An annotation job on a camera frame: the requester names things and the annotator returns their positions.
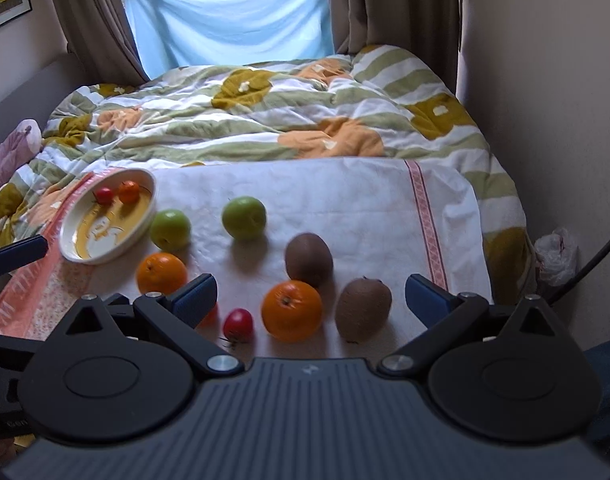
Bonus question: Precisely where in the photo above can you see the brown kiwi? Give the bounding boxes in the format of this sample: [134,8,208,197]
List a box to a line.
[284,232,334,288]
[334,277,393,343]

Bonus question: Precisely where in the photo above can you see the dark blue cloth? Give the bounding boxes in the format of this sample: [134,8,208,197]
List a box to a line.
[582,337,610,461]

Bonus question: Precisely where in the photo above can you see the brown curtain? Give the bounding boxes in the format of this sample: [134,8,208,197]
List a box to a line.
[322,0,468,98]
[42,0,151,86]

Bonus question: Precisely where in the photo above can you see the floral striped quilt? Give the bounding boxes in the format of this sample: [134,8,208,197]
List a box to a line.
[0,44,530,291]

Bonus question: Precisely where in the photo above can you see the green apple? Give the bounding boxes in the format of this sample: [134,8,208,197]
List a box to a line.
[150,209,192,251]
[221,196,267,240]

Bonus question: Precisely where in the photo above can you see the white bowl with yellow inside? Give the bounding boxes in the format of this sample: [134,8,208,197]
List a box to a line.
[58,167,158,266]

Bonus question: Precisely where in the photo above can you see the light blue cloth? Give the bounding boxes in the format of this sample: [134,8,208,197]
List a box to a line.
[122,0,336,81]

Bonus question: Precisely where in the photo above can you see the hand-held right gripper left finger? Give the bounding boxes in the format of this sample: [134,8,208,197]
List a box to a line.
[49,272,246,382]

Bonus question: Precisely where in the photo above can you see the white towel with pink border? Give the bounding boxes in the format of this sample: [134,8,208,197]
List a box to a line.
[0,157,496,342]

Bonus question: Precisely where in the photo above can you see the pink plush toy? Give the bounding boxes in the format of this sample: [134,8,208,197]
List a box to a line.
[0,118,42,200]

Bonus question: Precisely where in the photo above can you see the white plastic bag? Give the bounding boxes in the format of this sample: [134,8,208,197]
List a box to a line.
[534,227,580,288]

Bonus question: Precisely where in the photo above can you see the grey upholstered bed frame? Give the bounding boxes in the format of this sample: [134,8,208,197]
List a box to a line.
[0,52,93,161]

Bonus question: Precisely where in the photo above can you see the orange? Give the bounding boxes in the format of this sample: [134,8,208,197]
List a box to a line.
[261,280,324,343]
[136,252,189,296]

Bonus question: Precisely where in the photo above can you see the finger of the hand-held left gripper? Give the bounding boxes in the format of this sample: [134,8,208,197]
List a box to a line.
[0,234,50,277]

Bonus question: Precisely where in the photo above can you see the black cable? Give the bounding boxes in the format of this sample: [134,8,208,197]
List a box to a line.
[550,220,610,306]

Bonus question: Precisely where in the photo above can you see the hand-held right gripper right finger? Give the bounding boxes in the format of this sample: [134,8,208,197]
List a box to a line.
[377,273,580,381]

